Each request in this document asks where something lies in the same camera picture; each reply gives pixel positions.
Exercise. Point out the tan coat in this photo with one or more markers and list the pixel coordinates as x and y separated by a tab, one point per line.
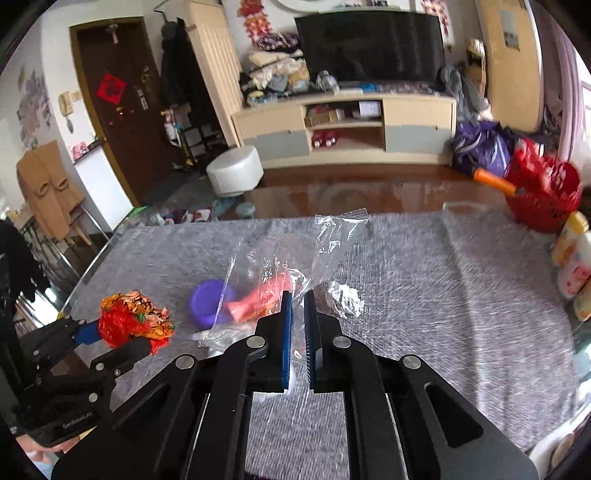
46	194

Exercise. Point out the yellow white lotion bottle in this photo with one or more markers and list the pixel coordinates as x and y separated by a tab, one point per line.
570	240

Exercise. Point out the kids scooter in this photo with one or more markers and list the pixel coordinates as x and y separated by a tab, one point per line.
178	138

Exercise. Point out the red bottles pack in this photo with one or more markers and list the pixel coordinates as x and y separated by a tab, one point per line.
324	139

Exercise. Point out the grey hanging clothes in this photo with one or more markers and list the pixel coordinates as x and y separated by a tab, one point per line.
461	92

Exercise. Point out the beige wall intercom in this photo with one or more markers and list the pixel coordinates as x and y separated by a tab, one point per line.
66	104

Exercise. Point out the red diamond door decoration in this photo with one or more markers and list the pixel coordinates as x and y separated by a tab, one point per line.
111	87

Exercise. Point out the dark hanging coats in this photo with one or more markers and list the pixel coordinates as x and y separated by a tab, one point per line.
178	69

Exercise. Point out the crumpled clear wrapper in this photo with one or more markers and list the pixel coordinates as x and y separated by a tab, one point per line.
346	300

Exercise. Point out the cream slatted cabinet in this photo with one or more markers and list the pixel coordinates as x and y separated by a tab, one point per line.
217	60

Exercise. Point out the white round stool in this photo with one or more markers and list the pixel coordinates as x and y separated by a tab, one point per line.
235	170

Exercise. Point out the cardboard box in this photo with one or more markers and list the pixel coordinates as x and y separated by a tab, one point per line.
321	118

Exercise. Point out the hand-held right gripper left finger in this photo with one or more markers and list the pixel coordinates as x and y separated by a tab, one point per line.
286	332

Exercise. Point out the tall cream cabinet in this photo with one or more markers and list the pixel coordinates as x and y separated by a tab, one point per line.
508	69

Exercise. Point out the large clear plastic bag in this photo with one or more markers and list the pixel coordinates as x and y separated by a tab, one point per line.
332	235

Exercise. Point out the pale green basin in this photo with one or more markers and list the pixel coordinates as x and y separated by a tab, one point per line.
244	210

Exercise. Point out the metal frame chair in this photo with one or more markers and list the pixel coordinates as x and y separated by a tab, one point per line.
85	235

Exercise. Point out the cream television cabinet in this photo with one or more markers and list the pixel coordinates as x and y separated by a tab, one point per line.
268	124

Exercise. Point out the red wall decoration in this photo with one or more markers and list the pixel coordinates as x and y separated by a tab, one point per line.
254	18
438	14

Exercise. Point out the purple bag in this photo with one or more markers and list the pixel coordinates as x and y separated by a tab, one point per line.
480	147

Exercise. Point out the orange plastic wrapper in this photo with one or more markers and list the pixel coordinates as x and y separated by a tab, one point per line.
251	304

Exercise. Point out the black television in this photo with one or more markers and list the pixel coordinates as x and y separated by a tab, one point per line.
369	46

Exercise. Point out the light blue clothing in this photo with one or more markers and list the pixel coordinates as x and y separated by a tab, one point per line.
41	464

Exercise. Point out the white pink lotion bottle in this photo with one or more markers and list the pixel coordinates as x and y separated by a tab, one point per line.
575	274

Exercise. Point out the group of slippers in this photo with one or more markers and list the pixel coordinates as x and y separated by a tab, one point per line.
184	216

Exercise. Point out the red bag of peels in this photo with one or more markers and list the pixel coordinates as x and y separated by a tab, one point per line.
131	318

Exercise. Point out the pile of clothes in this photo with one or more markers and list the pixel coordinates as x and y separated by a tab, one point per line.
277	69

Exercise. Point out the black hanging clothing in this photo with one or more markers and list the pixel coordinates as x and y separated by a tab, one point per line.
18	258

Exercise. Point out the brown door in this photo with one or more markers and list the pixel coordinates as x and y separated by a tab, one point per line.
120	147

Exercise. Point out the purple bowl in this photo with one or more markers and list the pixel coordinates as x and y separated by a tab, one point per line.
205	302

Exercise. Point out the clear plastic bottle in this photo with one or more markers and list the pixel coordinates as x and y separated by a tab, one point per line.
328	81

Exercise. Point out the red plastic basket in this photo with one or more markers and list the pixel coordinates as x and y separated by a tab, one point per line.
540	207

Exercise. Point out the white box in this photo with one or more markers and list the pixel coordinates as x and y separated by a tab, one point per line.
369	108

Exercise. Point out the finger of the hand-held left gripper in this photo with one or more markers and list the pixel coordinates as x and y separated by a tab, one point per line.
87	333
127	355

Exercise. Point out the grey table cloth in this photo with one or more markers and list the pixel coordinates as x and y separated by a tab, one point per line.
438	300

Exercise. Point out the white low cabinet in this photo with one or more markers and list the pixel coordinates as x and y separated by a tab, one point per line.
101	189

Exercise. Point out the pink curtain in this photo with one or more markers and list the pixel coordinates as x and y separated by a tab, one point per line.
561	92

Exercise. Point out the wall photo collage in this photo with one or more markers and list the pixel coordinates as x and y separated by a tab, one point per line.
32	106

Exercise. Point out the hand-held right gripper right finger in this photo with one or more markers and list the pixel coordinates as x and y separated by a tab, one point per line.
310	332

